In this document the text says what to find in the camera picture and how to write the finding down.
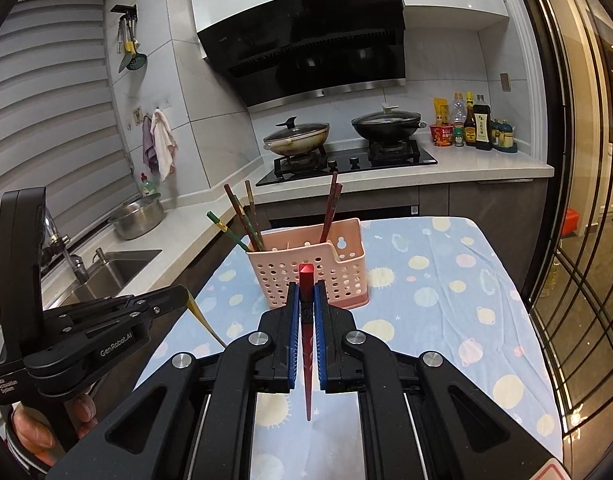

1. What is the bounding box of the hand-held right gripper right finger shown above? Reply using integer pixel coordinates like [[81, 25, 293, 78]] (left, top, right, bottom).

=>
[[313, 281, 562, 480]]

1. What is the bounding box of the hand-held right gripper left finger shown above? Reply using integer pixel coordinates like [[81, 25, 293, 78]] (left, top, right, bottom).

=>
[[46, 281, 301, 480]]

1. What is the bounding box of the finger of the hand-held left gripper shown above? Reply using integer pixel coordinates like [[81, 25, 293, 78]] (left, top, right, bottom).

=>
[[41, 284, 193, 332], [59, 309, 158, 345]]

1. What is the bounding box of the red chopstick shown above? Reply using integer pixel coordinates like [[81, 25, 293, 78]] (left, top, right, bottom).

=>
[[298, 262, 321, 422]]

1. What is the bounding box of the gold flower spoon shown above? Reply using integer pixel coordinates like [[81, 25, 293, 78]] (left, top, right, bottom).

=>
[[185, 294, 228, 350]]

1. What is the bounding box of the pink perforated utensil holder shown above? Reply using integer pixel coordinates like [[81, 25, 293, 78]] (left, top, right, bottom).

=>
[[246, 218, 371, 311]]

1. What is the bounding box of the green chopstick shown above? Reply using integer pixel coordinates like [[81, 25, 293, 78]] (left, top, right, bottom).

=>
[[207, 211, 251, 253]]

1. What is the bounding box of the purple chopstick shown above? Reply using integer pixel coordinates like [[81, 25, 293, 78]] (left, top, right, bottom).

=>
[[223, 183, 261, 252]]

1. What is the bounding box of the dark brown chopstick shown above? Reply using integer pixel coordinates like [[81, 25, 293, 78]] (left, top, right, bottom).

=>
[[244, 179, 264, 252]]

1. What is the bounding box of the person's left hand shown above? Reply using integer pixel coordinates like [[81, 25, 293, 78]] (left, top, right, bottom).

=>
[[11, 394, 96, 467]]

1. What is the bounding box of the stainless steel sink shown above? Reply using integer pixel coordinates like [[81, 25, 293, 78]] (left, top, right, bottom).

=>
[[41, 249, 163, 311]]

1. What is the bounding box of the chrome kitchen faucet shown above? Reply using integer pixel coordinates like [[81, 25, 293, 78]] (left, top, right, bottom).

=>
[[40, 207, 91, 285]]

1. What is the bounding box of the stainless steel pot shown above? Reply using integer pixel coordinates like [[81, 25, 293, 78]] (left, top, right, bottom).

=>
[[107, 194, 166, 241]]

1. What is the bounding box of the blue dotted tablecloth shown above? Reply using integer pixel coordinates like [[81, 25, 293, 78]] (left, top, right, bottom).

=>
[[131, 216, 564, 480]]

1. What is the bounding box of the purple hanging towel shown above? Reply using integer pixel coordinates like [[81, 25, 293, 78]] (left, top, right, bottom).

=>
[[142, 115, 160, 173]]

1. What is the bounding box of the white hanging towel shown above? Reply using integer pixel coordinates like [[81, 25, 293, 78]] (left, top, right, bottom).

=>
[[150, 108, 180, 183]]

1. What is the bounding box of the black gas stove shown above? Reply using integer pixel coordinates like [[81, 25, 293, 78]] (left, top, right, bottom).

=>
[[255, 140, 438, 188]]

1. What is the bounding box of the beige pan with glass lid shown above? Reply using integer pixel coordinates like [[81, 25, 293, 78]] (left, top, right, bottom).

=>
[[263, 116, 332, 157]]

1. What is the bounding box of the steel spatula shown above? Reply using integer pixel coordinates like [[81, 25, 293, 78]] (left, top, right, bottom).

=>
[[117, 20, 132, 75]]

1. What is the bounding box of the black wok with lid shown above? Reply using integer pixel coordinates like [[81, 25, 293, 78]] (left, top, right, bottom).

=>
[[350, 104, 428, 142]]

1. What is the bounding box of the green slotted ladle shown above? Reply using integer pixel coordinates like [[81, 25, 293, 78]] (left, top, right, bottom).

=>
[[127, 35, 148, 72]]

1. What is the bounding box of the red instant noodle cup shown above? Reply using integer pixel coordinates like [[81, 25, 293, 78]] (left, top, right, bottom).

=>
[[429, 124, 454, 148]]

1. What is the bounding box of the yellow-capped sauce bottle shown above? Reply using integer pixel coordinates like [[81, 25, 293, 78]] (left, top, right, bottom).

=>
[[463, 92, 479, 147]]

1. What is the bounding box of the dark soy sauce bottle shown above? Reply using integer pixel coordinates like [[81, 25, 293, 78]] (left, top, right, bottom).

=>
[[473, 94, 493, 152]]

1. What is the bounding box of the clear plastic bottle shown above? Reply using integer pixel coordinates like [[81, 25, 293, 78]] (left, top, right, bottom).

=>
[[451, 92, 468, 130]]

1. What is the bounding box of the orange box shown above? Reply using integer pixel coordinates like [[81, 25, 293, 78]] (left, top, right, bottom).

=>
[[560, 209, 583, 237]]

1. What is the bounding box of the black range hood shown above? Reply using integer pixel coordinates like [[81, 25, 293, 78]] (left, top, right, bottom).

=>
[[196, 0, 407, 108]]

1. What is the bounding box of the glass door with black grid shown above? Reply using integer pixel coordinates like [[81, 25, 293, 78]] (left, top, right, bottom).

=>
[[506, 0, 613, 480]]

